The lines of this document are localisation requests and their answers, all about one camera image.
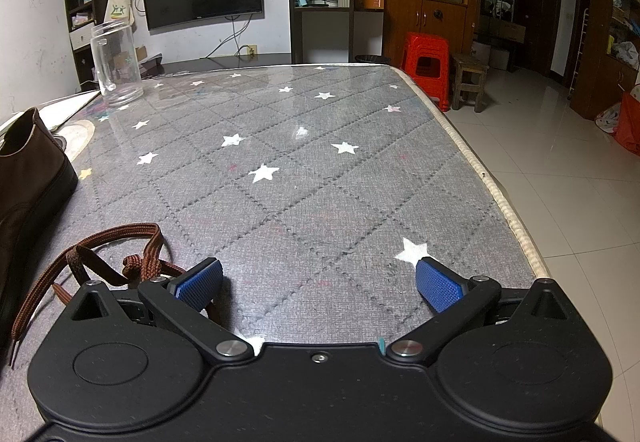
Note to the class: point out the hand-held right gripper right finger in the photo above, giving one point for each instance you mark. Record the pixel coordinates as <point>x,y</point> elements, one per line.
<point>440,284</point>

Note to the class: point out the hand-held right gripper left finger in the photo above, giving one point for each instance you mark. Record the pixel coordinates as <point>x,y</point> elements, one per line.
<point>200,282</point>

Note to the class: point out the brown shoelace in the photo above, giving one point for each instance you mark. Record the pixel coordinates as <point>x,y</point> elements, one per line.
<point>150,247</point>

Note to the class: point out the brown leather shoe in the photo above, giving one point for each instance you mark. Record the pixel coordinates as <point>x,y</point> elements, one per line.
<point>30,157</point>

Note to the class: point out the grey star-print table cover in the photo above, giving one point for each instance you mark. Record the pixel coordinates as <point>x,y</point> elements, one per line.
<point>325,172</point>

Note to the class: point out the small wooden stool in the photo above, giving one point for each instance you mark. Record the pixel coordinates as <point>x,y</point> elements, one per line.
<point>467,65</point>

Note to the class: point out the dark television console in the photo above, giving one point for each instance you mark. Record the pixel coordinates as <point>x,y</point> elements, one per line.
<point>225,61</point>

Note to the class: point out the clear glass mug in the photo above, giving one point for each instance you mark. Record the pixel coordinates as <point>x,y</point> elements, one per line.
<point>117,72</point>

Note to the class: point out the floral white bag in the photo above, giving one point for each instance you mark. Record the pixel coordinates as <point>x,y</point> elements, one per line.
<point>607,118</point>

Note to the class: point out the small cardboard box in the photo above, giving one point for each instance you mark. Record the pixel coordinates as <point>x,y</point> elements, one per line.
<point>141,53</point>

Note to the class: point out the red plastic stool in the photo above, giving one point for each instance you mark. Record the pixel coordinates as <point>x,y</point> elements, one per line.
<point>425,47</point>

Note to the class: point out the red bag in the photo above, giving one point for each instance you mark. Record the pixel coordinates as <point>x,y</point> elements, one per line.
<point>629,122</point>

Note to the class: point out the dark wooden door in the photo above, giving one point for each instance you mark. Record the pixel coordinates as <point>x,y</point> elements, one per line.
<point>540,7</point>

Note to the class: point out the wooden storage shelving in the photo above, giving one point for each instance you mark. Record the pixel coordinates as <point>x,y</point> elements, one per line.
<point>605,22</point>

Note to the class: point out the white wall socket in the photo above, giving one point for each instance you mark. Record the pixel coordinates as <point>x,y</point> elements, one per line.
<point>250,51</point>

